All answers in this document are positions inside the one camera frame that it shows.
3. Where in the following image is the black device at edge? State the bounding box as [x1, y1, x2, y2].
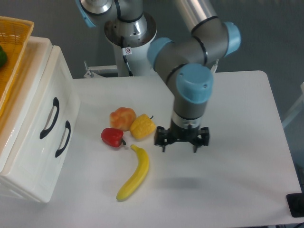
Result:
[286, 193, 304, 218]

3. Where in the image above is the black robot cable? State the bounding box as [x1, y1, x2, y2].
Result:
[120, 35, 134, 77]

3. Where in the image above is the yellow woven basket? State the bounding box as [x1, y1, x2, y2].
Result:
[0, 16, 34, 113]

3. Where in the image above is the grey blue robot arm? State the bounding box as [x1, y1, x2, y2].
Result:
[76, 0, 241, 148]

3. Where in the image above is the yellow bell pepper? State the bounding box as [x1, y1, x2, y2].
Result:
[129, 114, 156, 140]

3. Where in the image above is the orange bread roll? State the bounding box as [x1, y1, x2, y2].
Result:
[109, 107, 136, 132]

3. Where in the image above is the white drawer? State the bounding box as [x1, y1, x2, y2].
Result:
[0, 78, 81, 203]
[5, 46, 80, 188]

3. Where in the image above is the red bell pepper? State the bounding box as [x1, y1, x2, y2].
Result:
[101, 128, 126, 148]

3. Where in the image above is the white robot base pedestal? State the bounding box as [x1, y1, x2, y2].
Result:
[83, 11, 158, 78]

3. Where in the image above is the yellow banana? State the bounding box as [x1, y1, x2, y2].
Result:
[116, 144, 150, 201]

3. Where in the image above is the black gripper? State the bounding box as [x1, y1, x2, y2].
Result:
[154, 120, 209, 153]

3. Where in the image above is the white drawer cabinet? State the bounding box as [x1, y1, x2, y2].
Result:
[0, 37, 53, 200]

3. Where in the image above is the green bell pepper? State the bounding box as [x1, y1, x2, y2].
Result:
[0, 46, 8, 67]

